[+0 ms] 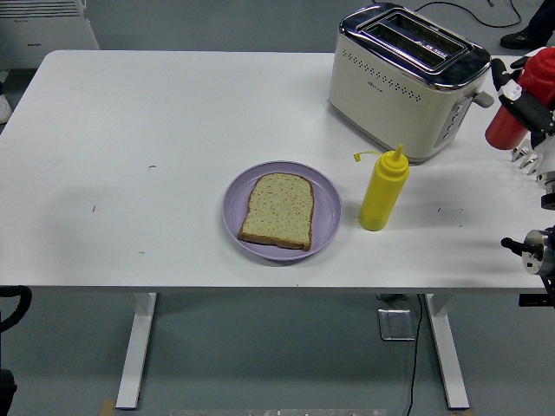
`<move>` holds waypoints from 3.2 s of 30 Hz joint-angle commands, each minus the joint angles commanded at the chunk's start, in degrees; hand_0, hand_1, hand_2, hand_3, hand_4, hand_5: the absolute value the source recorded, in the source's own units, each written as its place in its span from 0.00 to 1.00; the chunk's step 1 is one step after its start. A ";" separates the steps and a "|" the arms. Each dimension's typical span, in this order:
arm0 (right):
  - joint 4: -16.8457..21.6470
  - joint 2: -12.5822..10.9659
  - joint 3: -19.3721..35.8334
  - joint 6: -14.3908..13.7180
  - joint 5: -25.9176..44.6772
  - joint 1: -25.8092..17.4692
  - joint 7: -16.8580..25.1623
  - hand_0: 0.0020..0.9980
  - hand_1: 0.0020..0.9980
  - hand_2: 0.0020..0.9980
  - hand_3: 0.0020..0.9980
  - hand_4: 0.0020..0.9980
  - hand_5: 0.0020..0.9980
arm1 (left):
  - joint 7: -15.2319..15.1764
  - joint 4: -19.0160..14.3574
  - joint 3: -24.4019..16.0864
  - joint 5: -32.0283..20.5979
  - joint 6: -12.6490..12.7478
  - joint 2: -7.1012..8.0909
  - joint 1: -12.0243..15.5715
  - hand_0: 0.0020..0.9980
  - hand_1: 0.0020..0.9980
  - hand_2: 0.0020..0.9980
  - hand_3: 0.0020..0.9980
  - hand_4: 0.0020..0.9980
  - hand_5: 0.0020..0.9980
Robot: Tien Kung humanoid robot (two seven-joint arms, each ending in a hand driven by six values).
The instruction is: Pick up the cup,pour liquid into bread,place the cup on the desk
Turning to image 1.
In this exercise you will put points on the red squeeze bottle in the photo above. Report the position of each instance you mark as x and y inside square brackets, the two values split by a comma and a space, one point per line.
[505, 125]

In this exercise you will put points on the purple plate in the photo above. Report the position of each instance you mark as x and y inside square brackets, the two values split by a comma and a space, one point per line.
[325, 203]

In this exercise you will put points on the person's leg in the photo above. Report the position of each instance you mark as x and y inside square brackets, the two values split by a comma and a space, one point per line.
[526, 39]

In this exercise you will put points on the metal floor socket plate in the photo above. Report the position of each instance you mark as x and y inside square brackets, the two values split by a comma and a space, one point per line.
[395, 324]

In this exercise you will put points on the person's foot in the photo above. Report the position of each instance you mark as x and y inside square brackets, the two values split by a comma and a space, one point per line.
[3, 108]

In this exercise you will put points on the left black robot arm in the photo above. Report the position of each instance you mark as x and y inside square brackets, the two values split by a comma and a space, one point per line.
[5, 394]

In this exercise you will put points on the white slatted appliance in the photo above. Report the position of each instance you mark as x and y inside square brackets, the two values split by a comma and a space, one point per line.
[43, 26]

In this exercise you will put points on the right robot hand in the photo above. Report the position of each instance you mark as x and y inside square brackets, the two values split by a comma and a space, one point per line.
[526, 108]

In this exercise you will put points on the cream and chrome toaster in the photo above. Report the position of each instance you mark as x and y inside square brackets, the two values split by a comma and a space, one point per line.
[390, 99]

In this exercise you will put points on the black table control panel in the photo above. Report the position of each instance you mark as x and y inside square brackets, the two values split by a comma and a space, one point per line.
[533, 300]

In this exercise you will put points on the silver metal toast rack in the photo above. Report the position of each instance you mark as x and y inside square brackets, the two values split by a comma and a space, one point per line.
[524, 156]

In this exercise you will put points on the yellow squeeze bottle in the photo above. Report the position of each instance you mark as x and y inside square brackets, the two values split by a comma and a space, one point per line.
[383, 190]

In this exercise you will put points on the white table leg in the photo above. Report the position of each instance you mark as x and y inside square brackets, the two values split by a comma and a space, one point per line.
[446, 346]
[136, 346]

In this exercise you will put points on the slice of bread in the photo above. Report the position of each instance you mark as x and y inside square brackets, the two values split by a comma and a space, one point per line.
[279, 210]

